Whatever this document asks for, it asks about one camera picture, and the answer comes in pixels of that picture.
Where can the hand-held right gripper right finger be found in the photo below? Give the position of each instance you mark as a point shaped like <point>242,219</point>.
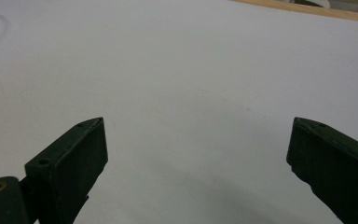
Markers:
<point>335,161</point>

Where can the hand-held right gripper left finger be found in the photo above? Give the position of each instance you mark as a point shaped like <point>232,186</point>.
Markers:
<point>68,165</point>

